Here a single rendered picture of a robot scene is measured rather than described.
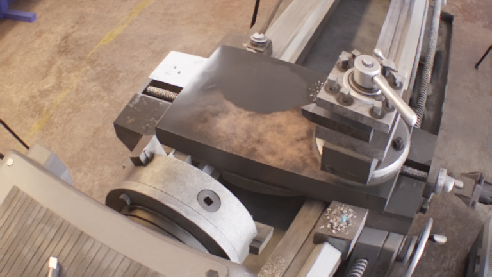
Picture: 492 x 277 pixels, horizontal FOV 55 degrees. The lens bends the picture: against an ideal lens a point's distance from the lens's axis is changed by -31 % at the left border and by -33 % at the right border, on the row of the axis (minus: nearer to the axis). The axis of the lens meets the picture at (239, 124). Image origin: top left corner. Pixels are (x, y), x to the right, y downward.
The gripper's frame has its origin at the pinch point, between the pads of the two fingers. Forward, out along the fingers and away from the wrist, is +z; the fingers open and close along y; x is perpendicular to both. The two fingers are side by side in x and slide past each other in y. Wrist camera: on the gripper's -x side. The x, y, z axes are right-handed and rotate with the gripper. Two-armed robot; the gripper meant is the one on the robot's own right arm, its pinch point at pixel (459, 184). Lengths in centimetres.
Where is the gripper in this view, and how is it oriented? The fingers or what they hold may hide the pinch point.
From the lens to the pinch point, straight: 151.9
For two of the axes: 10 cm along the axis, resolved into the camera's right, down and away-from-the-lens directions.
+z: -9.0, -2.8, 3.3
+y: 2.6, -9.6, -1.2
